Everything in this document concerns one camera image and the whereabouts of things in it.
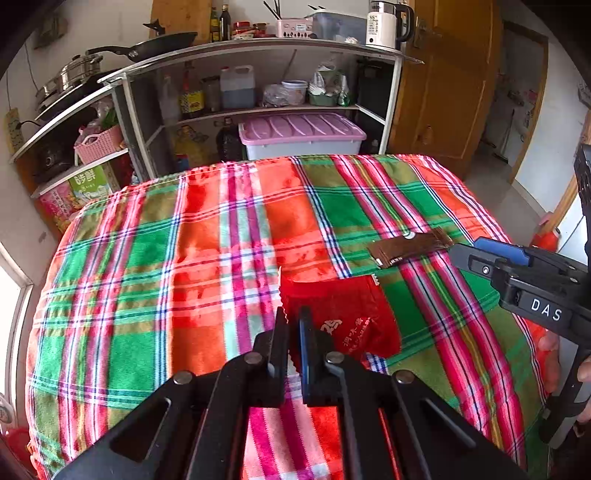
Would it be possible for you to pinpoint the yellowed power strip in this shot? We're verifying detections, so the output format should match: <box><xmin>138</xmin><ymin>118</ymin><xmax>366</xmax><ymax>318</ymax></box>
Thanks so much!
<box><xmin>4</xmin><ymin>107</ymin><xmax>25</xmax><ymax>155</ymax></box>

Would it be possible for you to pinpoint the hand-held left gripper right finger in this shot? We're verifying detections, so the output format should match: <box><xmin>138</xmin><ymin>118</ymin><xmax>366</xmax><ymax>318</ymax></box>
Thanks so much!
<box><xmin>298</xmin><ymin>305</ymin><xmax>527</xmax><ymax>480</ymax></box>

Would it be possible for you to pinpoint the crumpled clear plastic bag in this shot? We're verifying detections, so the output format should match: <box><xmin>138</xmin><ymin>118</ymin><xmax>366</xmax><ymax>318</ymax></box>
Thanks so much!
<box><xmin>262</xmin><ymin>83</ymin><xmax>289</xmax><ymax>108</ymax></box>

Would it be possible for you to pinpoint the yellow cooking oil bottle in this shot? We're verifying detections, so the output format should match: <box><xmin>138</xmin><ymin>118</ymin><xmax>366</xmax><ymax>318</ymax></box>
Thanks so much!
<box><xmin>173</xmin><ymin>124</ymin><xmax>211</xmax><ymax>171</ymax></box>

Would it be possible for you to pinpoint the white electric kettle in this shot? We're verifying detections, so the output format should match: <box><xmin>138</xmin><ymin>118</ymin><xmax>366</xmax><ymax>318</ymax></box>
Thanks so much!
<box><xmin>366</xmin><ymin>0</ymin><xmax>415</xmax><ymax>51</ymax></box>

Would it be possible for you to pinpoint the metal door handle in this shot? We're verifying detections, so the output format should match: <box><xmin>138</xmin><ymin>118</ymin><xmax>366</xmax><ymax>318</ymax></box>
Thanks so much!
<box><xmin>413</xmin><ymin>16</ymin><xmax>439</xmax><ymax>49</ymax></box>

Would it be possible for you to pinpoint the pink utensil basket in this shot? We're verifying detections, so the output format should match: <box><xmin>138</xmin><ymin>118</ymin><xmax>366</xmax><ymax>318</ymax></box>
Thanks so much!
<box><xmin>276</xmin><ymin>17</ymin><xmax>315</xmax><ymax>38</ymax></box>

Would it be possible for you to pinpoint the green bowl with bags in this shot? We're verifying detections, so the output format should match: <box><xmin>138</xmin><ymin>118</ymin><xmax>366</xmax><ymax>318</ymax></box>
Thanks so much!
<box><xmin>307</xmin><ymin>65</ymin><xmax>352</xmax><ymax>107</ymax></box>

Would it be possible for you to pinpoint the person's right hand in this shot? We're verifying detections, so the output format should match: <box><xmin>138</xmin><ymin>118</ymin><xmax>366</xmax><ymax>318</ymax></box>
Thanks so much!
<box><xmin>537</xmin><ymin>331</ymin><xmax>591</xmax><ymax>425</ymax></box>

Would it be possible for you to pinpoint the white plastic tub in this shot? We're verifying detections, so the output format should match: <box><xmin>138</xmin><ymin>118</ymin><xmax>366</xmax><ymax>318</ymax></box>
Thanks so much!
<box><xmin>281</xmin><ymin>79</ymin><xmax>308</xmax><ymax>106</ymax></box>

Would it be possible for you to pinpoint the black wok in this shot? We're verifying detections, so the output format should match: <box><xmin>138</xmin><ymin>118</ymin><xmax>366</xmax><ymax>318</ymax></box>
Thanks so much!
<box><xmin>85</xmin><ymin>19</ymin><xmax>199</xmax><ymax>63</ymax></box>

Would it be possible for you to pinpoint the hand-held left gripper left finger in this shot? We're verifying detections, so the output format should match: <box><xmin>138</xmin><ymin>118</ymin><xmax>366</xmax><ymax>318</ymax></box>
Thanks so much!
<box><xmin>53</xmin><ymin>307</ymin><xmax>291</xmax><ymax>480</ymax></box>

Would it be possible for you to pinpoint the glass jar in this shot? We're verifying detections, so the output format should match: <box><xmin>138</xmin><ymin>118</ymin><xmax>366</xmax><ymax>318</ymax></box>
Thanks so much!
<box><xmin>202</xmin><ymin>76</ymin><xmax>221</xmax><ymax>114</ymax></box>

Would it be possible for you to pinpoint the wooden cutting board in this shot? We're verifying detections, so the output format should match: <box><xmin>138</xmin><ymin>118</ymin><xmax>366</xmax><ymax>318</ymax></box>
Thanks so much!
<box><xmin>148</xmin><ymin>0</ymin><xmax>213</xmax><ymax>46</ymax></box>

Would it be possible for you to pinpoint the yellow label sauce bottle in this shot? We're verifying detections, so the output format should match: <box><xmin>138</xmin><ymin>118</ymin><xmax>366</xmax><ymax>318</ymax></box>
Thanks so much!
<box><xmin>179</xmin><ymin>62</ymin><xmax>206</xmax><ymax>120</ymax></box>

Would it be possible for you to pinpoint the green carton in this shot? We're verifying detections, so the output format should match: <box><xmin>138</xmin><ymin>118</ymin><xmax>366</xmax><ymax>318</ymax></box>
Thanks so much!
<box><xmin>68</xmin><ymin>164</ymin><xmax>122</xmax><ymax>204</ymax></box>

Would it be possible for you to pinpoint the black induction cooker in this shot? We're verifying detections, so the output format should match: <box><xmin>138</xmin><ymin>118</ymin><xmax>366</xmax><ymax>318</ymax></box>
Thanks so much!
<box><xmin>34</xmin><ymin>69</ymin><xmax>121</xmax><ymax>123</ymax></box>

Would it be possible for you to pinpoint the red snack wrapper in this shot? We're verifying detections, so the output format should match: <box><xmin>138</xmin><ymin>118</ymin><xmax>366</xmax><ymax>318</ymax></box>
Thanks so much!
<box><xmin>278</xmin><ymin>273</ymin><xmax>402</xmax><ymax>377</ymax></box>

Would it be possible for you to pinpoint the clear plastic storage container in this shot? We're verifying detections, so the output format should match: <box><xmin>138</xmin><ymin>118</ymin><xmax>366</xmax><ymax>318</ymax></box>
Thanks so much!
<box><xmin>307</xmin><ymin>11</ymin><xmax>370</xmax><ymax>44</ymax></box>

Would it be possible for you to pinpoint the plaid blanket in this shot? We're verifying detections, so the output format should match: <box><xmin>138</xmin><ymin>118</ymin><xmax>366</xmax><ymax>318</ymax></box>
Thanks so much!
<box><xmin>25</xmin><ymin>154</ymin><xmax>561</xmax><ymax>480</ymax></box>

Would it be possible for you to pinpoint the white metal shelf rack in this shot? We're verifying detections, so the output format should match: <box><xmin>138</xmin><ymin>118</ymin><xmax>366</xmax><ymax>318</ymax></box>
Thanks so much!
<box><xmin>9</xmin><ymin>76</ymin><xmax>139</xmax><ymax>199</ymax></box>
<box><xmin>99</xmin><ymin>38</ymin><xmax>424</xmax><ymax>183</ymax></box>

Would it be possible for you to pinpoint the dark oil bottle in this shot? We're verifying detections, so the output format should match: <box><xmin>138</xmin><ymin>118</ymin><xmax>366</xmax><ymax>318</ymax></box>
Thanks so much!
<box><xmin>215</xmin><ymin>117</ymin><xmax>244</xmax><ymax>162</ymax></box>

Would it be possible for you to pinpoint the clear plastic bottle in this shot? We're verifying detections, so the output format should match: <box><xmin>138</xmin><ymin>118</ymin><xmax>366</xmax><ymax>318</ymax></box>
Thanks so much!
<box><xmin>159</xmin><ymin>74</ymin><xmax>182</xmax><ymax>125</ymax></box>

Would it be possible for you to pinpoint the black small appliance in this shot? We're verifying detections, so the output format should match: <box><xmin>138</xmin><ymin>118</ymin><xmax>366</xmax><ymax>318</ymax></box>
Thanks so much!
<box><xmin>33</xmin><ymin>134</ymin><xmax>77</xmax><ymax>181</ymax></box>

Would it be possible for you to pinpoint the hanging beige cloth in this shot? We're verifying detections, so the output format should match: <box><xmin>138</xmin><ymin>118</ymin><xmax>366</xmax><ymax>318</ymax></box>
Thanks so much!
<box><xmin>32</xmin><ymin>16</ymin><xmax>70</xmax><ymax>49</ymax></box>

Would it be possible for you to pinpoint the red plastic basin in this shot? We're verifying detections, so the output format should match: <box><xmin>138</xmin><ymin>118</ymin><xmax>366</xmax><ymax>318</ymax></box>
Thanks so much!
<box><xmin>0</xmin><ymin>427</ymin><xmax>33</xmax><ymax>476</ymax></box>

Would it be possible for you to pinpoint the pink lid storage box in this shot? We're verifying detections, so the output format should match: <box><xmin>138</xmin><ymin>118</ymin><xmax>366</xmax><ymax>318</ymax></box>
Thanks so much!
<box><xmin>239</xmin><ymin>113</ymin><xmax>368</xmax><ymax>161</ymax></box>

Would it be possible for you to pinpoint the brown snack wrapper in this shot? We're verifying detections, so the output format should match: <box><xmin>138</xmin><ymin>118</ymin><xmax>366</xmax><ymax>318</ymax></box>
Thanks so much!
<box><xmin>368</xmin><ymin>228</ymin><xmax>452</xmax><ymax>269</ymax></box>

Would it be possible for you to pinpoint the wooden door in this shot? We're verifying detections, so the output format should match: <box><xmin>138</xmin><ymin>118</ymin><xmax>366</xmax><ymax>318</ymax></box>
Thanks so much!
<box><xmin>388</xmin><ymin>0</ymin><xmax>504</xmax><ymax>178</ymax></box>

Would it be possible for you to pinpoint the pink woven basket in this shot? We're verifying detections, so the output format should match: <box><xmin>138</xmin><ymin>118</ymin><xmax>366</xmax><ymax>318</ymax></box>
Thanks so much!
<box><xmin>74</xmin><ymin>124</ymin><xmax>125</xmax><ymax>165</ymax></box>

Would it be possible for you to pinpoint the pink printed packet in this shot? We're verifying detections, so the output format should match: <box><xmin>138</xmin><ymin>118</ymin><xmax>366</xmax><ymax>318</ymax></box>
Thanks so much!
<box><xmin>39</xmin><ymin>182</ymin><xmax>86</xmax><ymax>232</ymax></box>

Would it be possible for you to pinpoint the white jug with dark liquid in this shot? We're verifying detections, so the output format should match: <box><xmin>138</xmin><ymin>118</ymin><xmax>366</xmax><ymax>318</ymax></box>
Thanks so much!
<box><xmin>219</xmin><ymin>65</ymin><xmax>256</xmax><ymax>110</ymax></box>

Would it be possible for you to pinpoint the steel steamer pot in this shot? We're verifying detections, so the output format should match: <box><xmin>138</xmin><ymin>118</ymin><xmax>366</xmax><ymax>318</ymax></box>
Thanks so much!
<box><xmin>34</xmin><ymin>53</ymin><xmax>105</xmax><ymax>104</ymax></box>

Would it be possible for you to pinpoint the wooden door frame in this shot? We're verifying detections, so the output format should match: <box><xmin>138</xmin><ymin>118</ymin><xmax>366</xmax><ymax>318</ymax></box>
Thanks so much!
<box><xmin>503</xmin><ymin>28</ymin><xmax>550</xmax><ymax>185</ymax></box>

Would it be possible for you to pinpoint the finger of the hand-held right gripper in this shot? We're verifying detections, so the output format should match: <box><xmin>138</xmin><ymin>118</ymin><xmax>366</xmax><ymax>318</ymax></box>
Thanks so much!
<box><xmin>473</xmin><ymin>237</ymin><xmax>532</xmax><ymax>267</ymax></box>
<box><xmin>449</xmin><ymin>243</ymin><xmax>509</xmax><ymax>296</ymax></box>

